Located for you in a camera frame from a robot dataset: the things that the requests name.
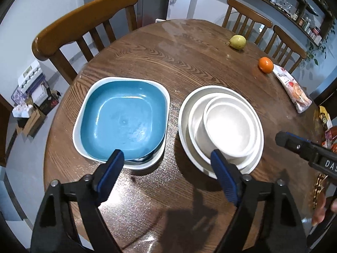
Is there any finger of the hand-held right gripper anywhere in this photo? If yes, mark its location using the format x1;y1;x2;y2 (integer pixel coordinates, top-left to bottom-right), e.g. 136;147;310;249
275;131;320;164
287;132;318;145

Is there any brown beaded mat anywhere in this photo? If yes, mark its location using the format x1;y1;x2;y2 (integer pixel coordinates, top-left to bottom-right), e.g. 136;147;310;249
312;172;327;209

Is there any person's right hand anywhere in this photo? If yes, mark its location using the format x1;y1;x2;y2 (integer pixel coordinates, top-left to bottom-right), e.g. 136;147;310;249
312;190;337;226

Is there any trailing green plant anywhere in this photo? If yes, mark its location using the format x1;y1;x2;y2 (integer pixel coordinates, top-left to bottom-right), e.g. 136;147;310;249
305;29;328;66

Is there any large white bowl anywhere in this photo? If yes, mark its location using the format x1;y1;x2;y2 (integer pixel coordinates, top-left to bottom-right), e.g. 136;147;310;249
178;85;264;180

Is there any dark wooden wall shelf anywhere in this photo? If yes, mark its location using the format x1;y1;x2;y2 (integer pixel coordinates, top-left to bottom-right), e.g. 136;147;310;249
214;0;335;46

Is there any green pear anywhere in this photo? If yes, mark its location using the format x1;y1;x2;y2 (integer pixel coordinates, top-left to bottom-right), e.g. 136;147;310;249
226;34;247;50

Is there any straight-sided white bowl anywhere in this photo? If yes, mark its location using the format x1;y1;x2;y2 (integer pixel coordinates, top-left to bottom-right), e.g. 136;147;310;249
188;93;260;170

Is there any pile of floor boxes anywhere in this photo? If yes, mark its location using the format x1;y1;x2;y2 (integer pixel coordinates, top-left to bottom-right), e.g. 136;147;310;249
11;84;62;137

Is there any cluster of condiment bottles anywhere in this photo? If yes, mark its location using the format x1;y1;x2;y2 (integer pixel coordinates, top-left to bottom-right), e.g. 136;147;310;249
322;126;337;153

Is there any brown wooden cabinet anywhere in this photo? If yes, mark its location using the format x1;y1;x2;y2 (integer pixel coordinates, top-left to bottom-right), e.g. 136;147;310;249
0;93;13;168

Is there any blue patterned white square plate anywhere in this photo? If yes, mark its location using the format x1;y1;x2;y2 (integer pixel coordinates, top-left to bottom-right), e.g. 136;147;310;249
73;77;171;171

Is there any plastic snack packet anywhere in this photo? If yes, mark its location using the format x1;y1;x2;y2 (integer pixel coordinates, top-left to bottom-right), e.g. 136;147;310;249
272;64;313;114

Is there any wooden chair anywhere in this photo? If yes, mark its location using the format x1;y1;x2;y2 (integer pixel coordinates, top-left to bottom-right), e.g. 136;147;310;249
222;0;273;44
32;0;139;85
264;25;308;74

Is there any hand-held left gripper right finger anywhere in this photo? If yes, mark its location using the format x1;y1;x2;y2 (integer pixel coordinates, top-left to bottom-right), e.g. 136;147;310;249
211;149;308;253

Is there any orange fruit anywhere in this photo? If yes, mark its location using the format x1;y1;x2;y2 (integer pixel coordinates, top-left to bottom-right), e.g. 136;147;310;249
258;57;274;73

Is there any yellow snack packet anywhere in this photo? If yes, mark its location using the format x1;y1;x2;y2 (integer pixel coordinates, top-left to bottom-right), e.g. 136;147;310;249
317;105;332;129

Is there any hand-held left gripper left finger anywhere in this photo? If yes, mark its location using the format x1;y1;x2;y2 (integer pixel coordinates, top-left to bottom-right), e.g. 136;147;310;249
30;149;125;253

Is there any small white bowl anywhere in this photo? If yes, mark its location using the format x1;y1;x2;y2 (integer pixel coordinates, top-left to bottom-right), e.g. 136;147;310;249
203;101;258;160

